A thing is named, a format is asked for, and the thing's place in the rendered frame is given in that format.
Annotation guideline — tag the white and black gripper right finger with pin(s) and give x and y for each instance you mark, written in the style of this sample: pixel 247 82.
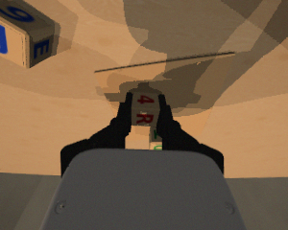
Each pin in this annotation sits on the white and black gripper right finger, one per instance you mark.
pixel 174 138

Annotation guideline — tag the tan flat mat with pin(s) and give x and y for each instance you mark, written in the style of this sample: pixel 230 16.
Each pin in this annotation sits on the tan flat mat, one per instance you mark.
pixel 190 85

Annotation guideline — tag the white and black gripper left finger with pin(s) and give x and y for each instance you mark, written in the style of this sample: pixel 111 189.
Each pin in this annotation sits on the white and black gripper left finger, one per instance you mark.
pixel 110 137

